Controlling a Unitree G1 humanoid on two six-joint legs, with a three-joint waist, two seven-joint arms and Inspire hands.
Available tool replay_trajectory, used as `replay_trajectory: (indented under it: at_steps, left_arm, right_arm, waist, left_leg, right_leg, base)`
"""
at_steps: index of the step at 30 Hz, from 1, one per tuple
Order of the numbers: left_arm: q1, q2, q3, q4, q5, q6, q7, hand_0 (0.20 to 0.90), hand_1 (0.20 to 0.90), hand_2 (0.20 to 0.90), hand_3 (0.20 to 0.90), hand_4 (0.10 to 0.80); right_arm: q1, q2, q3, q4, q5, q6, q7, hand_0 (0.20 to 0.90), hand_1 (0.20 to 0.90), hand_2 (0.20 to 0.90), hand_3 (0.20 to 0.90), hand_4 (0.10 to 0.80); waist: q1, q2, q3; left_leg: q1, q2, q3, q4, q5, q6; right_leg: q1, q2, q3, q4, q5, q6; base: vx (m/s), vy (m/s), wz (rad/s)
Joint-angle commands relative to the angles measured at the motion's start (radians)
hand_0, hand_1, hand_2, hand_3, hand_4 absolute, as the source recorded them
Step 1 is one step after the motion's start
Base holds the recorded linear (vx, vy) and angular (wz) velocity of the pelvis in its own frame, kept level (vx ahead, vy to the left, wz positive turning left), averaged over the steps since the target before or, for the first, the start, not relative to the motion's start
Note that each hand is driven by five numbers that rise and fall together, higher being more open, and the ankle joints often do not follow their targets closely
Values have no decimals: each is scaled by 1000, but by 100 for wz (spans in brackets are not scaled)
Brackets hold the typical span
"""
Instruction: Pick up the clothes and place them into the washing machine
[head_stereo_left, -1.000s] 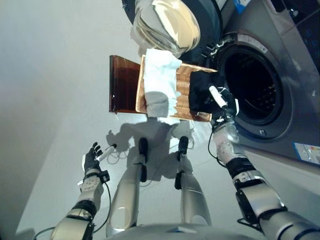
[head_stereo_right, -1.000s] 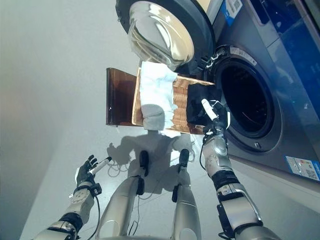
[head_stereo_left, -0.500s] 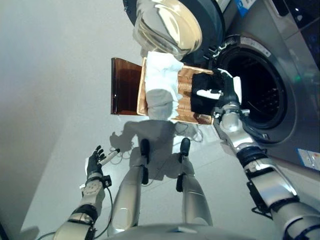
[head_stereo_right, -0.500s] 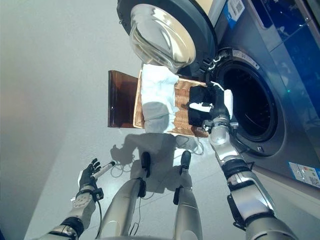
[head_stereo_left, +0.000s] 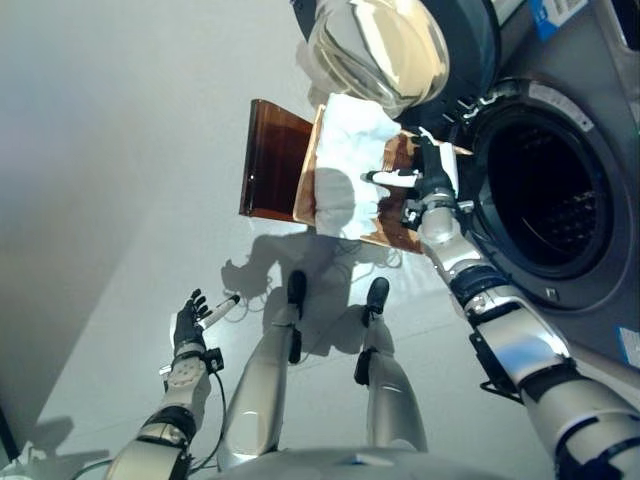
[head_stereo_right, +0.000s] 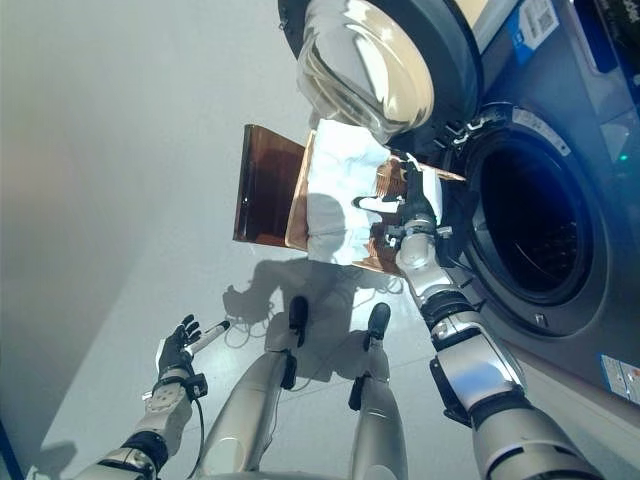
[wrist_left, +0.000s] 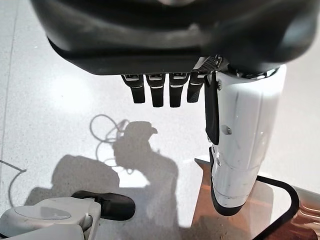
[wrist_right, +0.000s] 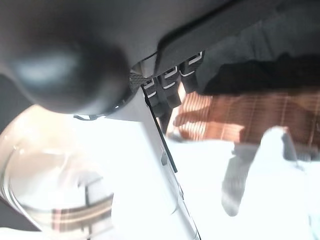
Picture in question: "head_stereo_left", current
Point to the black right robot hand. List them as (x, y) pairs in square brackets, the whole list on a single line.
[(447, 170)]

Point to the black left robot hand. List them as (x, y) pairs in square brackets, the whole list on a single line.
[(187, 330)]

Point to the white garment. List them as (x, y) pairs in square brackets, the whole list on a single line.
[(350, 140)]

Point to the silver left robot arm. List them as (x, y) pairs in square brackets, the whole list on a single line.
[(150, 450)]

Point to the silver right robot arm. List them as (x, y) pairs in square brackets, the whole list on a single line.
[(520, 345)]

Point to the round glass washing machine door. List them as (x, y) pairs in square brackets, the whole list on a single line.
[(390, 50)]

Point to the dark grey washing machine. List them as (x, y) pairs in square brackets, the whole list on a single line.
[(615, 150)]

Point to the silver left robot leg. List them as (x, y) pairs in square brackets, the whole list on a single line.
[(260, 390)]

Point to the silver robot leg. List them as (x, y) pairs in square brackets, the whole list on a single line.
[(260, 390), (395, 395)]

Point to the rectangular wicker laundry basket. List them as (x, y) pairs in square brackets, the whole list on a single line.
[(305, 190)]

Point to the brown transparent acrylic stand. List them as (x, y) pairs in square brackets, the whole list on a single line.
[(270, 165)]

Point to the tall blue label sticker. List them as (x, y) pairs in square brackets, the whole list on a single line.
[(555, 17)]

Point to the silver robot torso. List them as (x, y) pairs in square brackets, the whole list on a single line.
[(350, 465)]

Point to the silver right robot leg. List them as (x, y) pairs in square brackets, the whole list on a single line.
[(395, 395)]

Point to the wide blue label sticker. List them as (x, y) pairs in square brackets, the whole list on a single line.
[(629, 342)]

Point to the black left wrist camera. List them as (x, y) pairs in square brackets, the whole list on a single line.
[(214, 360)]

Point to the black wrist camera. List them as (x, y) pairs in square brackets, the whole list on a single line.
[(214, 360), (411, 215)]

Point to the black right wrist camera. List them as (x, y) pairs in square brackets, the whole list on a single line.
[(411, 215)]

